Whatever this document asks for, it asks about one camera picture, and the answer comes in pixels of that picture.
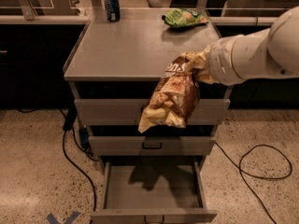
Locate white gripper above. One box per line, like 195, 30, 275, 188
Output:
183, 35, 244, 86

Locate brown chip bag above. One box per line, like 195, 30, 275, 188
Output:
138, 52, 199, 133

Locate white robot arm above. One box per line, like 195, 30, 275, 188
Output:
182, 7, 299, 86

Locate green chip bag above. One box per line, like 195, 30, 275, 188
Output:
162, 8, 208, 28

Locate grey drawer cabinet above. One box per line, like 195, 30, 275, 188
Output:
64, 8, 231, 164

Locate grey top drawer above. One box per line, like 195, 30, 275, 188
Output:
75, 99, 230, 126

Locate grey drawer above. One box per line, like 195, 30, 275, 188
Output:
91, 159, 217, 224
75, 99, 230, 126
89, 136, 215, 156

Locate grey middle drawer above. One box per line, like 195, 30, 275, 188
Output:
89, 136, 215, 156

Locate grey bottom drawer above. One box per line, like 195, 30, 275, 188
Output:
91, 159, 217, 224

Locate blue soda can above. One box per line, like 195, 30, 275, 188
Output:
105, 0, 121, 22

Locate blue box on floor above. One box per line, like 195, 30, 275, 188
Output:
78, 128, 89, 148

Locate black power plug block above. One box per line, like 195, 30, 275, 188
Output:
63, 105, 78, 131

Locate black floor cable right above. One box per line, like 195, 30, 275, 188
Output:
214, 141, 293, 224

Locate black floor cable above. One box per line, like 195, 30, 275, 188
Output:
214, 141, 293, 224
61, 107, 98, 213

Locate black floor cable left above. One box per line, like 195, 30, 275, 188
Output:
61, 107, 98, 213

